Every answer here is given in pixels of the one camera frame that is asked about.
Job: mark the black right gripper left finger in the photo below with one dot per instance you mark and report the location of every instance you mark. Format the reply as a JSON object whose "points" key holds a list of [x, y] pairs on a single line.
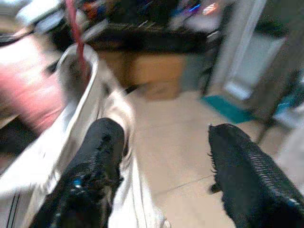
{"points": [[95, 161]]}

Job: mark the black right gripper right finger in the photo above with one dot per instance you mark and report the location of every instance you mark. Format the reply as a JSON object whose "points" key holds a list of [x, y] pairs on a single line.
{"points": [[249, 185]]}

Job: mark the white denim jacket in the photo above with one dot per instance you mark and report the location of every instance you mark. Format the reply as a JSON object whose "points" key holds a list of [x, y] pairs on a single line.
{"points": [[47, 161]]}

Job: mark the red clothes hanger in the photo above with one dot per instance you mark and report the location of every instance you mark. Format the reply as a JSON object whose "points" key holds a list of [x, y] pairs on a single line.
{"points": [[76, 28]]}

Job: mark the teal floor mat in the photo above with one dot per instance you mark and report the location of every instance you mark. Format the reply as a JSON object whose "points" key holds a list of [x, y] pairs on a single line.
{"points": [[228, 110]]}

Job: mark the red polo shirt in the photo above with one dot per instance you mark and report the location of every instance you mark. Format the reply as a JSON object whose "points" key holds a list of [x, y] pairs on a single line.
{"points": [[28, 95]]}

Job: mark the brown cardboard box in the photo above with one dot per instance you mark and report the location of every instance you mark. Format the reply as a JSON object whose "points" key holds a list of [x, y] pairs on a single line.
{"points": [[156, 73]]}

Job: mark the white framed glass door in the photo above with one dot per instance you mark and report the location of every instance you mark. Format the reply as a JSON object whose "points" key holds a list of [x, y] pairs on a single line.
{"points": [[251, 61]]}

